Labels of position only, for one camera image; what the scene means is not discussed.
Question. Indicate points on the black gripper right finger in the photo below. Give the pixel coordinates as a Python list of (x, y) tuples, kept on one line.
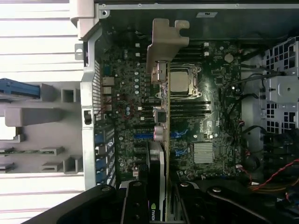
[(191, 207)]

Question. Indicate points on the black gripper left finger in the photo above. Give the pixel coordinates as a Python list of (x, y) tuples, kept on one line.
[(136, 205)]

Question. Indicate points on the silver chipset heatsink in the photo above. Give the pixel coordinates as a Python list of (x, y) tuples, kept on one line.
[(203, 152)]

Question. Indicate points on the blue expansion slot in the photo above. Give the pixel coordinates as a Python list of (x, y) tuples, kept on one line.
[(142, 136)]

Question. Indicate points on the black PC case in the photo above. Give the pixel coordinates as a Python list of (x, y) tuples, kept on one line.
[(88, 93)]

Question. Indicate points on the green RAM stick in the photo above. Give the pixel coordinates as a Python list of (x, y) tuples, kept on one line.
[(25, 151)]

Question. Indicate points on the green motherboard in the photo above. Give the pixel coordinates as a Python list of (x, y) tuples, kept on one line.
[(130, 77)]

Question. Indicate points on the CPU in metal socket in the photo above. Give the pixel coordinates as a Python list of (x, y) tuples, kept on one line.
[(197, 79)]

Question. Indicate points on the grey parts rack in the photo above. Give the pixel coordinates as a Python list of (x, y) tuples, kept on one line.
[(35, 115)]

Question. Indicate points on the metal drive cage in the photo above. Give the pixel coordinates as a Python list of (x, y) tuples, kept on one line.
[(280, 88)]

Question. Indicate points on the clean silver CPU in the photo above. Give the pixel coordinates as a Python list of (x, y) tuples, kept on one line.
[(5, 133)]

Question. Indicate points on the silver coin battery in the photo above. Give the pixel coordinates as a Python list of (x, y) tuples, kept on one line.
[(229, 57)]

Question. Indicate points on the hard disk in blue caddy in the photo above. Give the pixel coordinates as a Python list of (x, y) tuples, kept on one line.
[(18, 89)]

